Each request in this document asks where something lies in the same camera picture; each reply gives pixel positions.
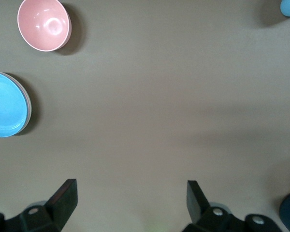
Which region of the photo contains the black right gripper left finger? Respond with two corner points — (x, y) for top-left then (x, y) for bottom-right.
(0, 178), (78, 232)

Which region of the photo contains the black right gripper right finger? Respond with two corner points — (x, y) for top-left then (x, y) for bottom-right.
(182, 180), (281, 232)

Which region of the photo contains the blue shallow plate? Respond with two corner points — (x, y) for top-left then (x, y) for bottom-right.
(0, 71), (29, 138)

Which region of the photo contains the pink bowl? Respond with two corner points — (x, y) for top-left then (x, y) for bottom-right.
(17, 0), (72, 53)

